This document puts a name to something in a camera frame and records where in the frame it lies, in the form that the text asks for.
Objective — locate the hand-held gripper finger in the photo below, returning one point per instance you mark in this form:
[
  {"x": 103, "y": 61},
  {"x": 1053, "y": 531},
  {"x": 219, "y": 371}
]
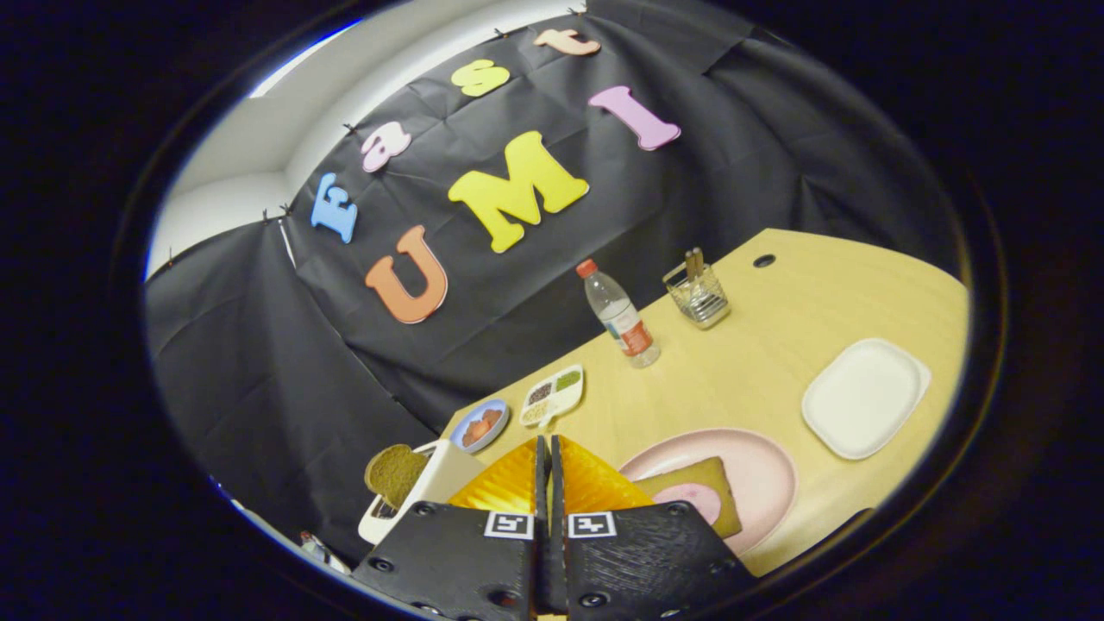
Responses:
[
  {"x": 557, "y": 483},
  {"x": 541, "y": 483}
]

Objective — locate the brown bread slice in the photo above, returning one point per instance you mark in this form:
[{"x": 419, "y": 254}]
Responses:
[
  {"x": 690, "y": 473},
  {"x": 395, "y": 474}
]

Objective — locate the white toaster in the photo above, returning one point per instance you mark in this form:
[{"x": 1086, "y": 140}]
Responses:
[{"x": 448, "y": 474}]

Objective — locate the red food pieces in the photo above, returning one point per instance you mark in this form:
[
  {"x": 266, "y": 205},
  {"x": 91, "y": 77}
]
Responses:
[{"x": 483, "y": 427}]

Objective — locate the white square plate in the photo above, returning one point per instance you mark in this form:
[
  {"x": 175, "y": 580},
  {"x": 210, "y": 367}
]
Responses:
[{"x": 862, "y": 397}]

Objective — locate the pink ham slice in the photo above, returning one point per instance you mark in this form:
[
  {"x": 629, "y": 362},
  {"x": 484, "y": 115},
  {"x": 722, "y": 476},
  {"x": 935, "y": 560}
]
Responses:
[{"x": 694, "y": 502}]

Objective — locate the small blue plate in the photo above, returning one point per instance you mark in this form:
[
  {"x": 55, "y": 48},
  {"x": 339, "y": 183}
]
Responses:
[{"x": 459, "y": 444}]

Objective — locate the white divided condiment tray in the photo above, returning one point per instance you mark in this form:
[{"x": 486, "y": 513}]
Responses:
[{"x": 552, "y": 395}]

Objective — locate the round pink plate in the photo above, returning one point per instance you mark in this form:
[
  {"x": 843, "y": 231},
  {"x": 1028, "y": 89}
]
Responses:
[{"x": 763, "y": 483}]

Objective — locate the clear red-capped water bottle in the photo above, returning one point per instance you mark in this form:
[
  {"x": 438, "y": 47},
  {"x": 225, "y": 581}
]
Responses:
[{"x": 617, "y": 315}]

